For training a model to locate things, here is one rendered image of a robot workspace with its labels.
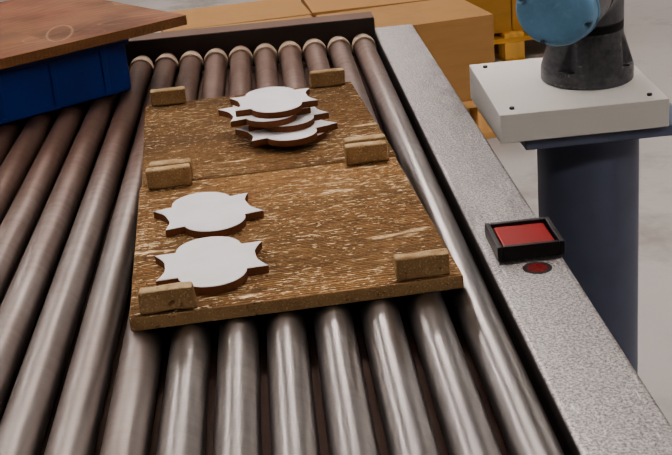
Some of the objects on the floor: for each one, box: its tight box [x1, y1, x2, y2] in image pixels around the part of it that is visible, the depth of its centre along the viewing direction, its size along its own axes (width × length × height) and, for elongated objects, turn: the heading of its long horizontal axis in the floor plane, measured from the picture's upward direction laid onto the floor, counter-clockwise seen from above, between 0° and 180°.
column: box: [520, 102, 672, 374], centre depth 214 cm, size 38×38×87 cm
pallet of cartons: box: [161, 0, 496, 139], centre depth 488 cm, size 137×99×48 cm
